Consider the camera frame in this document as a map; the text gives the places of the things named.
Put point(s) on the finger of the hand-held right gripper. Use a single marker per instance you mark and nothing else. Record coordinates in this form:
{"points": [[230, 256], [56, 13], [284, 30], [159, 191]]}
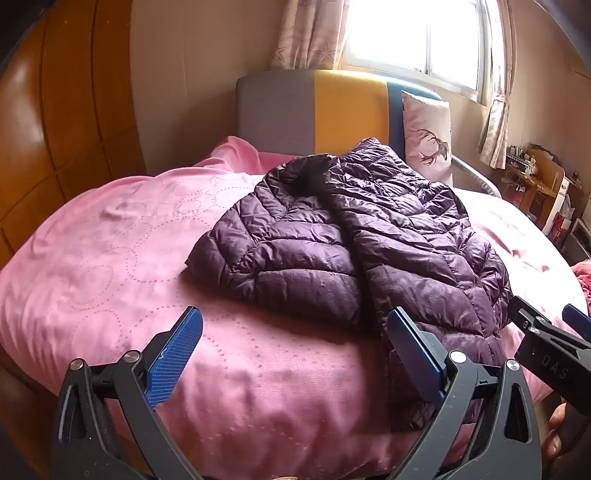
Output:
{"points": [[579, 321], [531, 318]]}

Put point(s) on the pink star print curtain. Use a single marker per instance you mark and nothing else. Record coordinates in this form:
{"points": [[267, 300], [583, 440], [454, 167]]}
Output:
{"points": [[496, 101], [307, 32]]}

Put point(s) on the wooden wardrobe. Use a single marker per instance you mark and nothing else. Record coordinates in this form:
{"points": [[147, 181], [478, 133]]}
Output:
{"points": [[69, 115]]}

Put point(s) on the white curved rail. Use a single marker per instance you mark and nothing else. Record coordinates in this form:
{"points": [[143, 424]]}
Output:
{"points": [[480, 177]]}

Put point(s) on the cluttered wooden desk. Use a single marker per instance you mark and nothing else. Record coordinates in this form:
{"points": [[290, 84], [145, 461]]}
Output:
{"points": [[538, 184]]}

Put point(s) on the red cloth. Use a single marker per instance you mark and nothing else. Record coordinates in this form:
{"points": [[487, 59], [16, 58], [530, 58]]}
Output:
{"points": [[582, 281]]}

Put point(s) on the grey yellow blue headboard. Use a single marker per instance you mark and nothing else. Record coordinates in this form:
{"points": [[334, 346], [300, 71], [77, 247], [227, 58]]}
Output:
{"points": [[346, 106]]}

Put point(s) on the purple quilted down jacket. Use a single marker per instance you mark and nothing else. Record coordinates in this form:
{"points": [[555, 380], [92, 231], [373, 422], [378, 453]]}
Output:
{"points": [[300, 240]]}

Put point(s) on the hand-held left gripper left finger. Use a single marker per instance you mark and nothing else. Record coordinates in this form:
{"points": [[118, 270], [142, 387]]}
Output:
{"points": [[178, 350]]}

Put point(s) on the window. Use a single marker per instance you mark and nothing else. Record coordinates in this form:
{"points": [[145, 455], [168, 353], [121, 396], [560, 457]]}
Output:
{"points": [[415, 37]]}

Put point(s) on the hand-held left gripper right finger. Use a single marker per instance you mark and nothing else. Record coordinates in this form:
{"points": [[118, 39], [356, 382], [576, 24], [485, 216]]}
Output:
{"points": [[415, 355]]}

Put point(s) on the pink bed blanket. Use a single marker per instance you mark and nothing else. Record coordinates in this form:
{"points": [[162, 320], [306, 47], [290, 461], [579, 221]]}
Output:
{"points": [[115, 277]]}

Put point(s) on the deer print pillow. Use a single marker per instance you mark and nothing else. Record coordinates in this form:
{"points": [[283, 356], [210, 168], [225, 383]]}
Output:
{"points": [[425, 124]]}

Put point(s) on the person's right hand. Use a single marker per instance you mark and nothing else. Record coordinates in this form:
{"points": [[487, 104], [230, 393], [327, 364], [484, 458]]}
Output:
{"points": [[556, 422]]}

